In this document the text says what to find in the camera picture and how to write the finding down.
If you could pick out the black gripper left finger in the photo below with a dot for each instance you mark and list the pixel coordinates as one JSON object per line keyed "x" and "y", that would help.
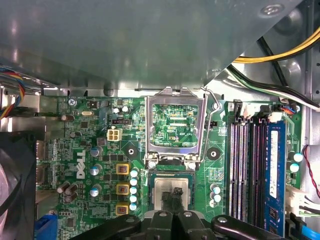
{"x": 160, "y": 227}

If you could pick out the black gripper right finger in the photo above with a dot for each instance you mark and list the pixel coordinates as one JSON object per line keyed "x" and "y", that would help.
{"x": 187, "y": 227}

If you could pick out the silver CPU with green edge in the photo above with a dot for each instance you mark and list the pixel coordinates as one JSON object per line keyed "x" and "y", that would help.
{"x": 160, "y": 185}

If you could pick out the CPU socket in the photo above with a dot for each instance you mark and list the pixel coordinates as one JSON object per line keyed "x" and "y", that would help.
{"x": 172, "y": 168}

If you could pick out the yellow square inductor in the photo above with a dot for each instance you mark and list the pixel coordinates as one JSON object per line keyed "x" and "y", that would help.
{"x": 122, "y": 189}
{"x": 122, "y": 169}
{"x": 122, "y": 209}

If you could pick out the RAM slot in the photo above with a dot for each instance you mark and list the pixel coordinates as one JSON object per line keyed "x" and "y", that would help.
{"x": 243, "y": 162}
{"x": 257, "y": 162}
{"x": 234, "y": 162}

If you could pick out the green motherboard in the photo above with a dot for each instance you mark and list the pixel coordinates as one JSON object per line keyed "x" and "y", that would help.
{"x": 220, "y": 142}

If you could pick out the metal locking lever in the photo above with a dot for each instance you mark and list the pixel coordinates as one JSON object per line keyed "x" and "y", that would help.
{"x": 207, "y": 135}

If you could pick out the RAM stick with white label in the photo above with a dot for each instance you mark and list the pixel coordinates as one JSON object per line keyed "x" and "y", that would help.
{"x": 275, "y": 175}

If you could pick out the metal socket cover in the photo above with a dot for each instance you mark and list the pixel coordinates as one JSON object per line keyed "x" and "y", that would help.
{"x": 149, "y": 125}

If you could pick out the white four-pin power socket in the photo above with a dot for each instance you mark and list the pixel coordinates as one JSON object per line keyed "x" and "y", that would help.
{"x": 114, "y": 134}

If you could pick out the blue port connector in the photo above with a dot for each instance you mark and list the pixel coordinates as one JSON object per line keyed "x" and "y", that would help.
{"x": 47, "y": 227}

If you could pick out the black case fan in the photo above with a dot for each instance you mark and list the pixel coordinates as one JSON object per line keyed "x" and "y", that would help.
{"x": 15, "y": 175}

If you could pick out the black PC case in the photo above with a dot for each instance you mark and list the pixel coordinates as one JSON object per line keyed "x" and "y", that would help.
{"x": 312, "y": 130}

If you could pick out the grey power supply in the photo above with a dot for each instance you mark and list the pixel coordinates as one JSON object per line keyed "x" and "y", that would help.
{"x": 125, "y": 37}

